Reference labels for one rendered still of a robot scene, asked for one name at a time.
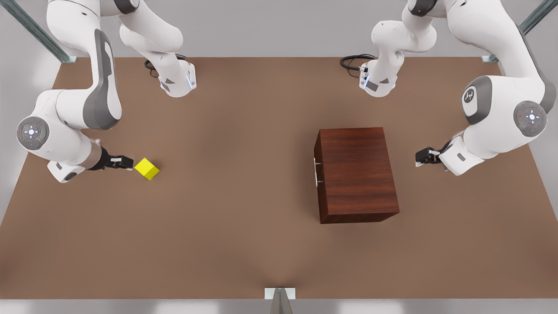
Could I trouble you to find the silver frame post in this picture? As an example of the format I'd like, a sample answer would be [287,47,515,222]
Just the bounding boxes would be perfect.
[265,287,296,314]
[0,0,78,64]
[481,0,558,63]

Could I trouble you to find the black cable loop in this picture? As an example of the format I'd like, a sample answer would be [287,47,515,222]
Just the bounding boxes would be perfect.
[340,54,377,79]
[144,55,188,79]

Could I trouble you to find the yellow cube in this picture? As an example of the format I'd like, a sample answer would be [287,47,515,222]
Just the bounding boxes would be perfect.
[134,158,160,181]

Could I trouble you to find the dark wooden drawer cabinet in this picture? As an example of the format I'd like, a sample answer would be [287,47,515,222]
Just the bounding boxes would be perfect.
[313,127,400,225]

